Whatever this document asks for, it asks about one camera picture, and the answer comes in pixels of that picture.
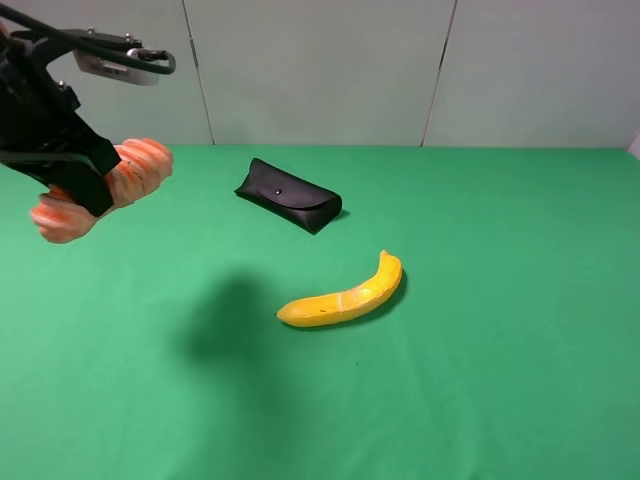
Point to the orange ridged bread roll toy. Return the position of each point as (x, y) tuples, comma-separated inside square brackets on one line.
[(144, 164)]

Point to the green table cloth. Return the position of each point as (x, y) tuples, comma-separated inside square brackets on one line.
[(150, 348)]

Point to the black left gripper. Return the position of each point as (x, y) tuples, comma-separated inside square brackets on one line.
[(41, 134)]

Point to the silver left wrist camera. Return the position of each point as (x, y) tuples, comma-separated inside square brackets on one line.
[(97, 66)]

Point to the black glasses case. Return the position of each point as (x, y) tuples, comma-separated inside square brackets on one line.
[(303, 203)]

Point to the yellow toy banana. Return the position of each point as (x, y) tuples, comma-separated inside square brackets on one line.
[(343, 306)]

